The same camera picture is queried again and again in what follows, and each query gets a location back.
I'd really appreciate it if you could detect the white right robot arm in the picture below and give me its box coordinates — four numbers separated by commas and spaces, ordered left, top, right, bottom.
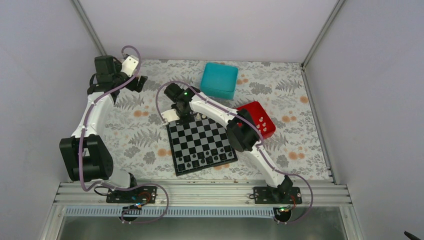
160, 81, 293, 204

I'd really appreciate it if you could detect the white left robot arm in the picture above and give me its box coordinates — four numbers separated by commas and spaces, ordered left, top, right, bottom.
59, 55, 147, 203

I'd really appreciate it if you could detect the black white chessboard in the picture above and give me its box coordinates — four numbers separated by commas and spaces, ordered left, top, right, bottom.
166, 112, 238, 176

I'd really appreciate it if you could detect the teal square box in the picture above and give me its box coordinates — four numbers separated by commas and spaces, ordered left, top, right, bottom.
200, 62, 239, 100

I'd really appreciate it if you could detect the floral table mat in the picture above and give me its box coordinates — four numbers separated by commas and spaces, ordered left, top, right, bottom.
101, 59, 330, 181

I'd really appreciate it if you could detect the red piece tray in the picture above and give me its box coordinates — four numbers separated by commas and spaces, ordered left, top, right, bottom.
236, 101, 276, 139

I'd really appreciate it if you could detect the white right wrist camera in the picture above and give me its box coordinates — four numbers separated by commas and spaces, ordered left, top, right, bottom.
160, 109, 180, 126

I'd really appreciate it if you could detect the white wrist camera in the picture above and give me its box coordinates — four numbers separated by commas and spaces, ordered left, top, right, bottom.
121, 55, 139, 77
160, 109, 180, 126

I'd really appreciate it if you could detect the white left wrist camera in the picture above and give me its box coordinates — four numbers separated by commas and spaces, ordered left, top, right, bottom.
121, 55, 139, 77

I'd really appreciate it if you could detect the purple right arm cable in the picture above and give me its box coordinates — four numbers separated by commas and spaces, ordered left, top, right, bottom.
154, 80, 314, 225

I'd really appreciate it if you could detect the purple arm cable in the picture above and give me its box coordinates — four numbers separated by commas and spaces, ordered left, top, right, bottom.
77, 45, 170, 225
154, 80, 314, 225

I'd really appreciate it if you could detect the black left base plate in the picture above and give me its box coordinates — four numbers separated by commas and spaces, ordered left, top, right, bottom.
106, 185, 157, 204

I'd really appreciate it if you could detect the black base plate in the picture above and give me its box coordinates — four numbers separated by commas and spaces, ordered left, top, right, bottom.
248, 186, 303, 205
106, 185, 157, 204

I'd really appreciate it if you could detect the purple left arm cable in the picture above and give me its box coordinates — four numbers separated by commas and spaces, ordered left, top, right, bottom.
77, 45, 170, 225

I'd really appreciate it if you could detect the aluminium rail frame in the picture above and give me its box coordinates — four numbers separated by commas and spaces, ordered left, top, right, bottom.
53, 180, 352, 207

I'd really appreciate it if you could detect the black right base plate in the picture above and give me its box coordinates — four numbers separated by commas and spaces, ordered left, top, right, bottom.
248, 186, 303, 205

